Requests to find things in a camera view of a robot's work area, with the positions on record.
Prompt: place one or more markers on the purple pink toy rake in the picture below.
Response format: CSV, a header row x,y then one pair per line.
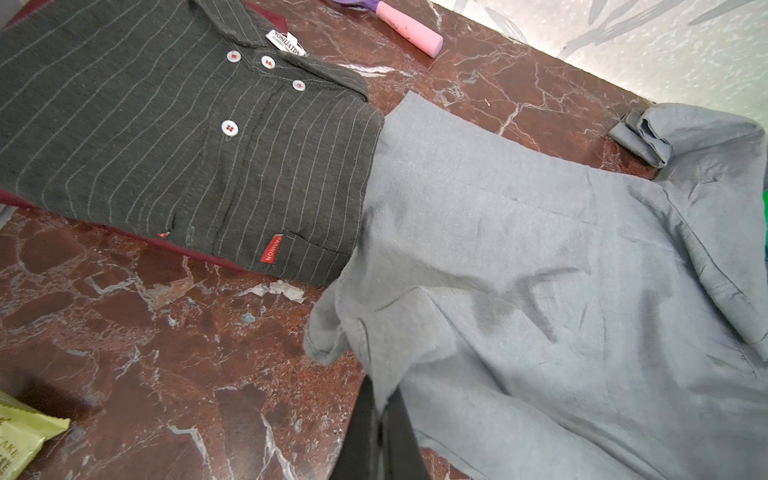
x,y
424,38

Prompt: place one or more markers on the grey long sleeve shirt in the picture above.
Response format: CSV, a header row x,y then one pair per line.
x,y
544,319

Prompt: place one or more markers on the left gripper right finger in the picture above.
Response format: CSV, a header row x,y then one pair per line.
x,y
400,456

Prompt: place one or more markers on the maroon folded shirt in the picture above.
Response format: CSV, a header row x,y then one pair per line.
x,y
9,198

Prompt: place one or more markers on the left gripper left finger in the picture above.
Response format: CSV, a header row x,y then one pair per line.
x,y
359,454

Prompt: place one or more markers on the green snack packet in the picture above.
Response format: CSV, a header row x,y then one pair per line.
x,y
24,430

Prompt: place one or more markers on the green plastic basket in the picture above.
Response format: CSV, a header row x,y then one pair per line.
x,y
765,202

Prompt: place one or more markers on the dark striped folded shirt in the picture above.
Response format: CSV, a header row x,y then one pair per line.
x,y
184,121

